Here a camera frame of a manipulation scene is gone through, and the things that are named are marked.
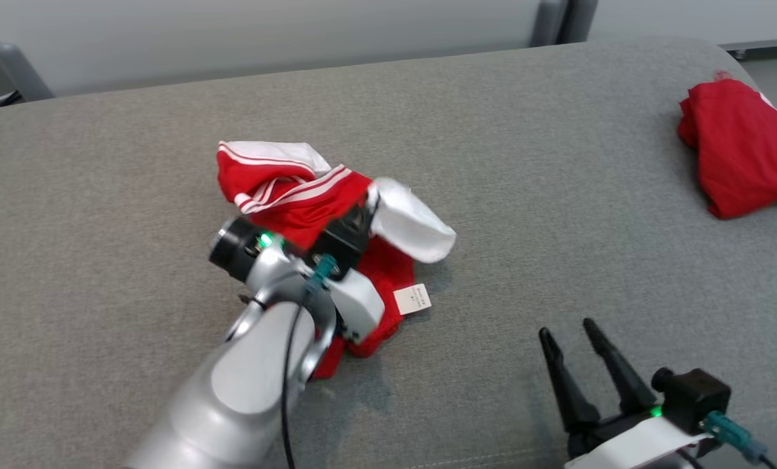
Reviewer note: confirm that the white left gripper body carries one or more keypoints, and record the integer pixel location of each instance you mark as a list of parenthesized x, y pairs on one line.
[(359, 303)]

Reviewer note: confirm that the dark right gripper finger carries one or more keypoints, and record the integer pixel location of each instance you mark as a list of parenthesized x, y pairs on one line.
[(567, 391), (622, 378)]

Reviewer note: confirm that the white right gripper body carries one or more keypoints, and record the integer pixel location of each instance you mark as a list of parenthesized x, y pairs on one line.
[(629, 443)]

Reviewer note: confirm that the red white basketball jersey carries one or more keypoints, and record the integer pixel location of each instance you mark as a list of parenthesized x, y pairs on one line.
[(297, 202)]

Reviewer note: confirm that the red shorts with white stripe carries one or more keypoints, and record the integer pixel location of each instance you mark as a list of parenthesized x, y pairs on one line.
[(740, 150)]

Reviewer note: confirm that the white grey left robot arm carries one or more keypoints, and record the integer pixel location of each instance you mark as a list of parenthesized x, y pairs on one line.
[(251, 391)]

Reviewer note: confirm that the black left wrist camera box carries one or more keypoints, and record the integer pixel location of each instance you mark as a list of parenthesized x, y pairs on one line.
[(346, 241)]

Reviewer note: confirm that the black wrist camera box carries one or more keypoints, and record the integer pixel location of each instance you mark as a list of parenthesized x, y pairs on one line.
[(694, 397), (346, 241)]

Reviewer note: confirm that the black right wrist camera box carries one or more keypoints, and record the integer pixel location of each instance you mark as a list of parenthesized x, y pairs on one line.
[(694, 397)]

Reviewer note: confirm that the dark grey partition post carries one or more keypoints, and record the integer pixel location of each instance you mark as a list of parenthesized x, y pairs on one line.
[(577, 19)]

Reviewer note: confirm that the grey partition base rail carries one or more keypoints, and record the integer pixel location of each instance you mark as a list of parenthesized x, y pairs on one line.
[(766, 47)]

